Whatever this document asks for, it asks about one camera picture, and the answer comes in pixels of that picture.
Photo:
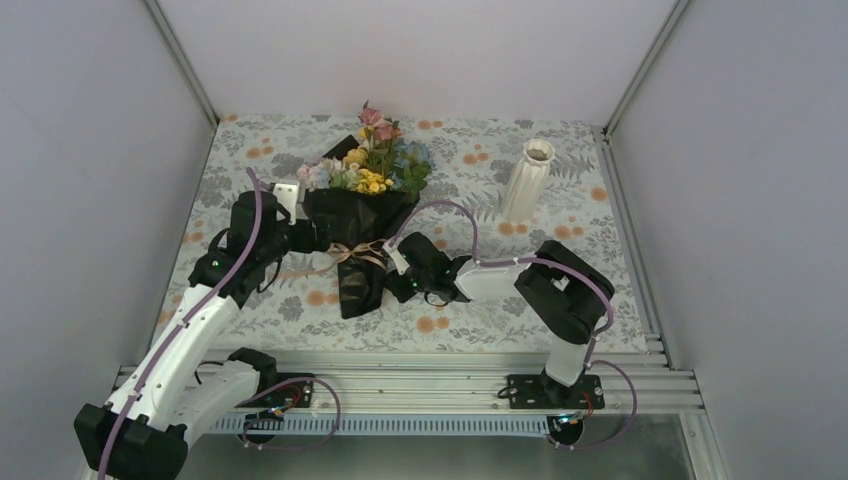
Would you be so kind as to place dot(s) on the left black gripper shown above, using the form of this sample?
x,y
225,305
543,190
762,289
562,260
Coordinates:
x,y
322,236

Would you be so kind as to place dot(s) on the vertical aluminium post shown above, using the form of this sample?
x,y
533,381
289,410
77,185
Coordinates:
x,y
168,34
656,48

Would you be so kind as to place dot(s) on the left vertical aluminium post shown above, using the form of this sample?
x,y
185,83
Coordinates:
x,y
168,34

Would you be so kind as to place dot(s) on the black wrapping paper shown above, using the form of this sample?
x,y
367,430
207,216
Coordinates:
x,y
351,218

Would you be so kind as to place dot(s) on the floral patterned table mat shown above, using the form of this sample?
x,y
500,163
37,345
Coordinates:
x,y
511,246

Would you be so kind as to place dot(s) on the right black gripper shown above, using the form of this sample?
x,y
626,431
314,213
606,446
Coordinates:
x,y
399,291

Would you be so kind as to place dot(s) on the right vertical aluminium post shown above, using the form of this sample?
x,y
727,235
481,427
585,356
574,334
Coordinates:
x,y
656,48

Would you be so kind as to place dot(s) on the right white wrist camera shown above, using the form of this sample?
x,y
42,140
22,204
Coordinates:
x,y
400,263

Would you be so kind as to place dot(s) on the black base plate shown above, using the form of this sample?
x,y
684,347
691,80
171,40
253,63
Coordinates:
x,y
293,395
539,392

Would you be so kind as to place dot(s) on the aluminium rail frame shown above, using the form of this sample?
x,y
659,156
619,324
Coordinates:
x,y
415,361

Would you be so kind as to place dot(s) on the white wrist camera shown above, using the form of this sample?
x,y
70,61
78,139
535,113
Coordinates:
x,y
290,196
400,263

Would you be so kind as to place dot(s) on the tan raffia ribbon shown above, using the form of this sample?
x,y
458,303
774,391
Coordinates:
x,y
370,252

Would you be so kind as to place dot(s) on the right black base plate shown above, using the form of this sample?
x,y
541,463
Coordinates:
x,y
539,392

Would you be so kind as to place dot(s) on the white ribbed ceramic vase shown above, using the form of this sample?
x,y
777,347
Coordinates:
x,y
527,180

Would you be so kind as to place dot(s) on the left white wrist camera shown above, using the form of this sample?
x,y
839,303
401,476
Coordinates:
x,y
290,196

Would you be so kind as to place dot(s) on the colourful artificial flower bouquet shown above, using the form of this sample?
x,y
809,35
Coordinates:
x,y
380,161

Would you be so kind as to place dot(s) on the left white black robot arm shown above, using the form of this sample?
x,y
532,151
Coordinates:
x,y
147,426

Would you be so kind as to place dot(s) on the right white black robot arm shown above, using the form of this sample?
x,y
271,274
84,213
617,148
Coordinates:
x,y
566,293

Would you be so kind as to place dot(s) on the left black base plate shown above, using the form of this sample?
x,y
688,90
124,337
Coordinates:
x,y
293,395

